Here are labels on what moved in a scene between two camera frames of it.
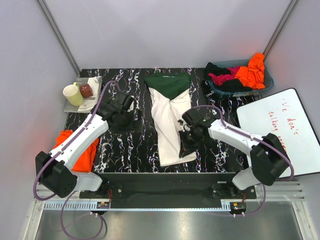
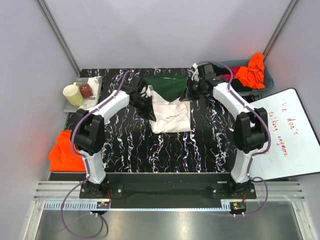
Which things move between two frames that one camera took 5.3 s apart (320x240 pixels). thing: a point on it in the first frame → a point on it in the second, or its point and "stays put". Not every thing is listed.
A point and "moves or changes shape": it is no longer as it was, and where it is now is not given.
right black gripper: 186,148 → 195,97
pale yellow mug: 73,94 stays put
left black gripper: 135,125 → 151,115
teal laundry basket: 268,78 stays put
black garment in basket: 231,85 stays put
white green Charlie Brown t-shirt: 171,98 moves or changes shape
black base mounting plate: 169,186 stays put
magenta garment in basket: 219,79 stays put
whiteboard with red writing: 284,115 stays put
